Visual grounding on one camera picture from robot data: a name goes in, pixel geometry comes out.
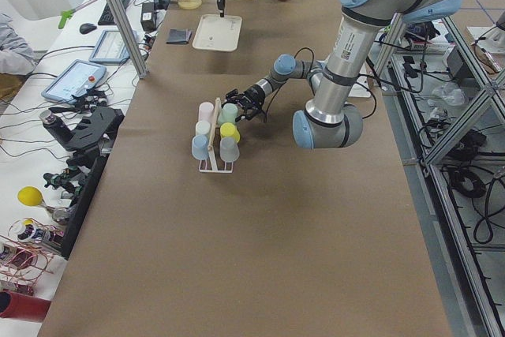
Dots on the cream plastic cup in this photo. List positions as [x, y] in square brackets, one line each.
[203, 128]

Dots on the light blue plastic cup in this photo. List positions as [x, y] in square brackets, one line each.
[200, 147]

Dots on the black power adapter box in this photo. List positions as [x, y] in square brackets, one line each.
[148, 17]

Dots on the cream rabbit tray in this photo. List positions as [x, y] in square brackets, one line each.
[215, 33]

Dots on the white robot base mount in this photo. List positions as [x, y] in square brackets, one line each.
[360, 89]

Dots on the white wire cup rack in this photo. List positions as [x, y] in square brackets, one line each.
[214, 164]

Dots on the green handled reacher stick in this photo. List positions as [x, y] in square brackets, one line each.
[67, 14]

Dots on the aluminium frame post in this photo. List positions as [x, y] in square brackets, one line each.
[128, 37]

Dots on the upper teach pendant tablet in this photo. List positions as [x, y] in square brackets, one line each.
[110, 49]

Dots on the pink plastic cup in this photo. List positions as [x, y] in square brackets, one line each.
[205, 111]

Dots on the lower teach pendant tablet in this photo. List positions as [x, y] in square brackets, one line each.
[80, 77]

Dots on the black computer mouse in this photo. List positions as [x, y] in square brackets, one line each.
[86, 28]

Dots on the red cylinder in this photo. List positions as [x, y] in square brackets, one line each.
[23, 307]

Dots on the yellow plastic cup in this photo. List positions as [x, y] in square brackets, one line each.
[229, 129]

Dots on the grey purple folded cloth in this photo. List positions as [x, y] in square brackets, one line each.
[179, 36]

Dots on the copper wire rack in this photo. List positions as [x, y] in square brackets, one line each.
[31, 260]

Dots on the yellow ball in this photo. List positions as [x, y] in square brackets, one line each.
[30, 196]

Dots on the teach pendant tablet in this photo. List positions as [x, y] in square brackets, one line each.
[110, 49]
[80, 77]

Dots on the green plastic cup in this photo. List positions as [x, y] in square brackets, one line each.
[228, 114]

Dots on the grey plastic cup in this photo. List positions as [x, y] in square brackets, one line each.
[229, 150]

